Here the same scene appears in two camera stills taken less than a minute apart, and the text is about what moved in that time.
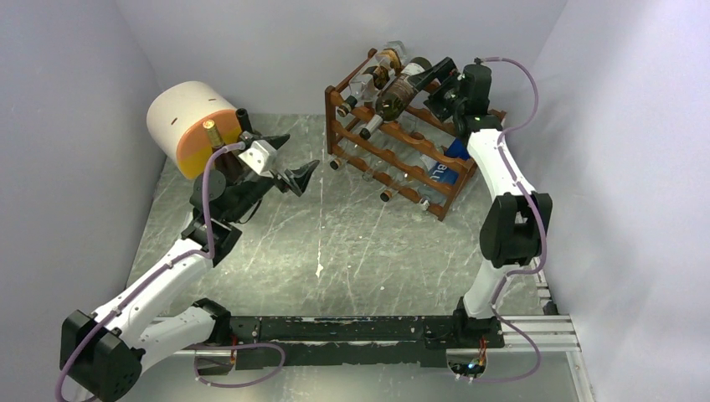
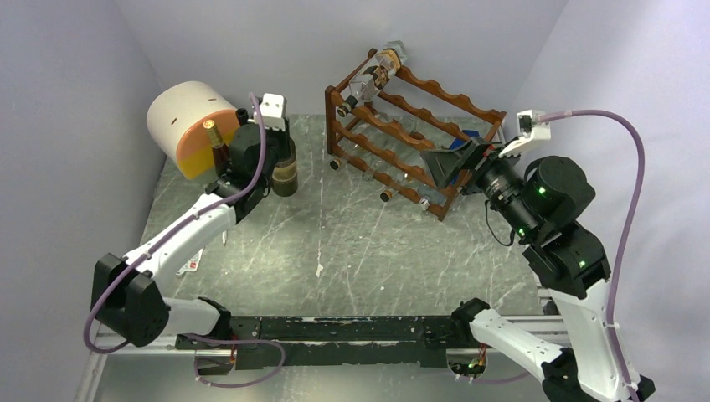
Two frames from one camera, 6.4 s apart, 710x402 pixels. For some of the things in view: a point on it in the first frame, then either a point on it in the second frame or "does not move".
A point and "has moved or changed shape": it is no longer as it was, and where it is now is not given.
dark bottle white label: [245, 122] does not move
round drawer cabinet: [176, 115] does not move
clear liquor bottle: [367, 88] does not move
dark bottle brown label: [395, 96] has moved or changed shape
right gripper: [442, 69] → [478, 157]
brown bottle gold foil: [221, 159] does not move
